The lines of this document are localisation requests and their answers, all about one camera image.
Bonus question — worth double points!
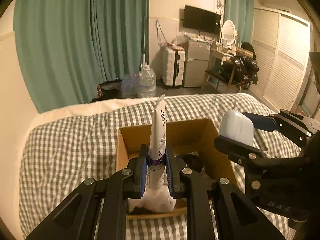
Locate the large clear water jug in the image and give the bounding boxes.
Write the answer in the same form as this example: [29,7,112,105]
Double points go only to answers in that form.
[138,64,157,98]

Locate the narrow green curtain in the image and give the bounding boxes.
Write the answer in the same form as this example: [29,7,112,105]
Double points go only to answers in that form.
[224,0,254,44]

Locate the wooden dressing desk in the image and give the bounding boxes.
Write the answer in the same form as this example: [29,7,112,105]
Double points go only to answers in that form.
[207,46,255,68]

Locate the checked blanket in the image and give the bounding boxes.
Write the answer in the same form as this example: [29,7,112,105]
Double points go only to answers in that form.
[19,96,303,240]

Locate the wide green curtain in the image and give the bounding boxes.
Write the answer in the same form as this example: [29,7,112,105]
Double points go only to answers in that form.
[14,0,100,113]

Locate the small grey fridge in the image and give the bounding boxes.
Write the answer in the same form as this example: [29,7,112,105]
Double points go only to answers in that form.
[182,39,212,88]

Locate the white toothpaste tube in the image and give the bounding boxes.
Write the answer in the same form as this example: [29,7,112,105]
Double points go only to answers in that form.
[146,94,167,190]

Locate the cardboard box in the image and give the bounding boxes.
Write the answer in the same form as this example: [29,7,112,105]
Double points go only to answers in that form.
[115,118,239,220]

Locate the black bag on desk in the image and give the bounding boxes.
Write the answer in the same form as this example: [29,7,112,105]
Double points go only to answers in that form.
[240,42,256,58]

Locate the light blue white case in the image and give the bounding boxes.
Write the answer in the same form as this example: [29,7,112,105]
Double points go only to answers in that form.
[219,110,255,145]

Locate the dark cloth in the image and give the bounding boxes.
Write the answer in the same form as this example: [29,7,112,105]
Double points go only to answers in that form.
[96,80,123,100]

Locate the green curtain panel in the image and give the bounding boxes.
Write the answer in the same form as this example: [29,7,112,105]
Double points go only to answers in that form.
[91,0,150,98]

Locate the white sock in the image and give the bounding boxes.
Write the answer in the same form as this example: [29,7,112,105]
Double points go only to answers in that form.
[144,185,177,212]

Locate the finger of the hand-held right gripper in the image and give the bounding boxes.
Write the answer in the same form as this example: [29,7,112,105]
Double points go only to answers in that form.
[214,135,276,173]
[242,109,320,138]

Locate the black plastic bag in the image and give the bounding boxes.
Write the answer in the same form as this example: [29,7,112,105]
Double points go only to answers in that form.
[221,55,260,90]

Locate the wooden chair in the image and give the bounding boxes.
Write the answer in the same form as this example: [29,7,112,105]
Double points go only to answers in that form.
[201,64,243,93]

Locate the crumpled clear plastic bag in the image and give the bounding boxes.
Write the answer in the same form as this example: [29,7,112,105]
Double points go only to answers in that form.
[120,74,140,98]

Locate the clear plastic bag on fridge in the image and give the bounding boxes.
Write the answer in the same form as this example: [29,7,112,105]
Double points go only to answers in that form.
[171,34,188,47]

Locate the white bed sheet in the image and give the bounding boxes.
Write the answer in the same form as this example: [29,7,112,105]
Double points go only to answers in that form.
[37,92,253,123]

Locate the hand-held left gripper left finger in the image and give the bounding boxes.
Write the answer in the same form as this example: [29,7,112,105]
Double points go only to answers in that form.
[25,144,150,240]

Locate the white louvred wardrobe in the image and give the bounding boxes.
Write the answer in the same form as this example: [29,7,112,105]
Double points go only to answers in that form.
[251,7,315,113]

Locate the white oval mirror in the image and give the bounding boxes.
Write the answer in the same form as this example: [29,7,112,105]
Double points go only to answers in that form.
[220,20,238,48]

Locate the hanging wall cables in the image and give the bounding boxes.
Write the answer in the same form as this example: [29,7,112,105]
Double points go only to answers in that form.
[155,20,170,45]

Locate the white suitcase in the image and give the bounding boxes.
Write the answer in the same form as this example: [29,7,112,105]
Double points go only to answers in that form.
[162,47,187,89]

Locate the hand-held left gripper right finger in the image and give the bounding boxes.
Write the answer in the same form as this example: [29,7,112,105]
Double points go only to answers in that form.
[165,145,287,240]

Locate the thin white pole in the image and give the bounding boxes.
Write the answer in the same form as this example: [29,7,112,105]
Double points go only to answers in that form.
[142,17,148,65]

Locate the black wall television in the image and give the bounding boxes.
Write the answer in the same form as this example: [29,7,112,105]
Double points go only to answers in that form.
[183,4,222,34]

